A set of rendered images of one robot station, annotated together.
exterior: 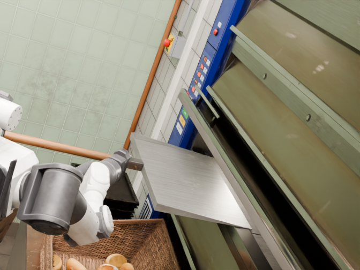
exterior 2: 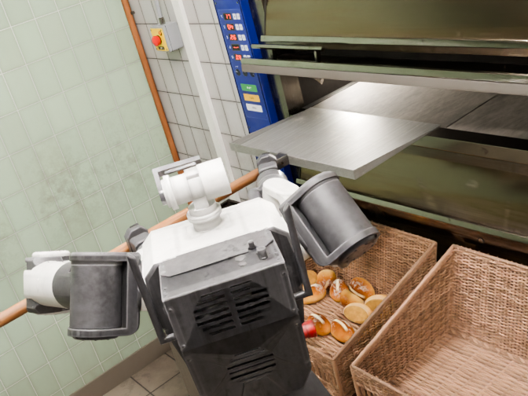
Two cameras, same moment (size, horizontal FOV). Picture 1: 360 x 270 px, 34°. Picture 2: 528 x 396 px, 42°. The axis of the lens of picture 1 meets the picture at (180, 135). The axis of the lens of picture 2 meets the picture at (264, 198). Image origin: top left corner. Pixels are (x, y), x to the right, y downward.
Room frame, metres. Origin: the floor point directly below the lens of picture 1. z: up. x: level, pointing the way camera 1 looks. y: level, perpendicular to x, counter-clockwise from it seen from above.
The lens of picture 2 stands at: (0.15, 0.56, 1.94)
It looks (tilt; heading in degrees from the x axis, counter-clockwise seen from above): 25 degrees down; 348
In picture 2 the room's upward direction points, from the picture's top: 15 degrees counter-clockwise
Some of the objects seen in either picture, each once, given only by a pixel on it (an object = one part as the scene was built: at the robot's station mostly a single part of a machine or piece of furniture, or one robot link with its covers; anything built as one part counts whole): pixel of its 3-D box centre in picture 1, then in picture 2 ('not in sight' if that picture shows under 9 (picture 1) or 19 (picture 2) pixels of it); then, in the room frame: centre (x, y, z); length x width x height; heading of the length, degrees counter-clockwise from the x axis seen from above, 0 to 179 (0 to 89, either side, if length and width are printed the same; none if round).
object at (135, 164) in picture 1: (130, 163); (273, 164); (1.92, 0.13, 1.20); 0.09 x 0.04 x 0.03; 111
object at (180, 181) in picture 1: (186, 176); (328, 134); (2.00, -0.08, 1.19); 0.55 x 0.36 x 0.03; 21
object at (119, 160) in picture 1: (111, 169); (270, 181); (1.81, 0.18, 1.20); 0.12 x 0.10 x 0.13; 166
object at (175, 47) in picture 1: (175, 45); (166, 36); (2.87, 0.18, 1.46); 0.10 x 0.07 x 0.10; 21
